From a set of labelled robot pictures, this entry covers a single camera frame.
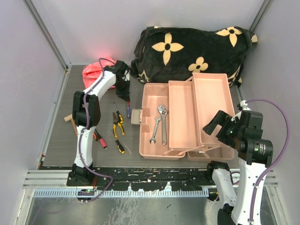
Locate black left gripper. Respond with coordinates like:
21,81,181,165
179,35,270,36
114,79,130,102

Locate blue handled screwdriver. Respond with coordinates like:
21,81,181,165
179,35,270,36
127,101,131,119

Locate grey tool box latch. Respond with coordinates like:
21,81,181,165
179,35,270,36
131,109,142,125

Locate yellow handled pliers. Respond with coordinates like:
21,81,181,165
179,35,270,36
112,112,125,138

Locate pink plastic tool box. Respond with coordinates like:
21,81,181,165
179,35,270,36
139,73,235,161

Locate silver adjustable wrench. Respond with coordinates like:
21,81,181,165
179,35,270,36
157,105,168,145

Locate silver combination spanner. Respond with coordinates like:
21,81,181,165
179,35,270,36
150,117,161,144

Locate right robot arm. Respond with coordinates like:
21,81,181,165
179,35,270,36
203,110,273,225

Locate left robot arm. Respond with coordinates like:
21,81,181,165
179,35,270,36
69,58,130,186

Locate pink plastic bag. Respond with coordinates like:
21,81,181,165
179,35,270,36
82,57,116,89

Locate black floral pillow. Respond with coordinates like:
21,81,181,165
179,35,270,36
130,26,258,86

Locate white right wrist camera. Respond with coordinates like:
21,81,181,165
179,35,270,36
237,100,251,111

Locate pink handled screwdriver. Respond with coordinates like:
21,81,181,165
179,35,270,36
94,129,107,149

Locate wooden hammer handle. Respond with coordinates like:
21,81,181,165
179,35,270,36
64,114,78,135

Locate white slotted cable duct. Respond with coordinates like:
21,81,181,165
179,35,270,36
33,188,209,198

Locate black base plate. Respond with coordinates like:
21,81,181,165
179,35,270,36
67,166,215,191

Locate aluminium frame rail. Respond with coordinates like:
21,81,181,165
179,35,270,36
22,169,279,189

